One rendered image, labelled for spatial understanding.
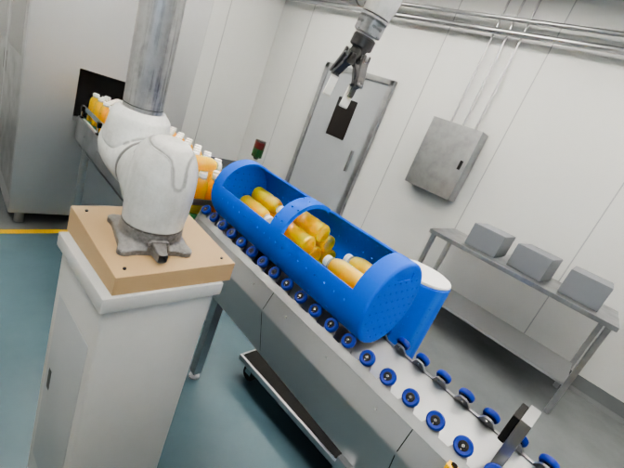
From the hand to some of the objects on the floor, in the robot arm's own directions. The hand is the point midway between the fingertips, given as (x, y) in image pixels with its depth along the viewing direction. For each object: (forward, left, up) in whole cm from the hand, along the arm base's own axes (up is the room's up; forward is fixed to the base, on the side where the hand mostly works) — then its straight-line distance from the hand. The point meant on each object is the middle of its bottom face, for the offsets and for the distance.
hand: (335, 97), depth 122 cm
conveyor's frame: (-16, +115, -168) cm, 204 cm away
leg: (+2, +24, -161) cm, 163 cm away
